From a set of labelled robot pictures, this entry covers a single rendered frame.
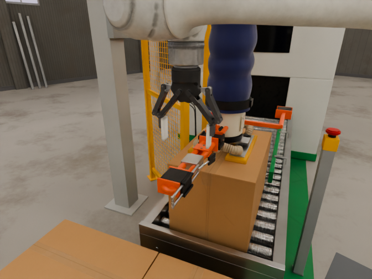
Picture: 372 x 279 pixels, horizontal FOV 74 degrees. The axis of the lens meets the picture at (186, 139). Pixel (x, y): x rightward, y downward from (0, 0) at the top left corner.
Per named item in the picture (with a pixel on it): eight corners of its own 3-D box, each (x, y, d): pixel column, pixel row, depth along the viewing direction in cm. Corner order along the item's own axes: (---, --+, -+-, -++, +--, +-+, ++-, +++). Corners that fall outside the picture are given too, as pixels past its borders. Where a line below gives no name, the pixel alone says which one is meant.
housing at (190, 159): (187, 163, 92) (187, 152, 91) (204, 166, 90) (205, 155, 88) (179, 171, 87) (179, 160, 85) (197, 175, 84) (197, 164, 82)
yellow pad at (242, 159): (239, 135, 144) (240, 127, 142) (257, 138, 141) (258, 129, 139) (224, 160, 116) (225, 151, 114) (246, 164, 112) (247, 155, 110)
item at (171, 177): (170, 178, 82) (169, 165, 80) (190, 183, 79) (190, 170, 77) (157, 192, 75) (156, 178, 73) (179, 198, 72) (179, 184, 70)
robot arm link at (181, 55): (176, 41, 66) (177, 64, 68) (160, 42, 58) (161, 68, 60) (209, 41, 62) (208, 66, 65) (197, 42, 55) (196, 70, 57)
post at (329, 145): (292, 264, 173) (324, 133, 134) (303, 268, 171) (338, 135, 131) (292, 273, 167) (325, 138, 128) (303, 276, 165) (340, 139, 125)
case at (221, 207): (207, 175, 179) (209, 123, 163) (263, 187, 164) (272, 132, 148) (169, 230, 129) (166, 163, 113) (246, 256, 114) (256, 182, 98)
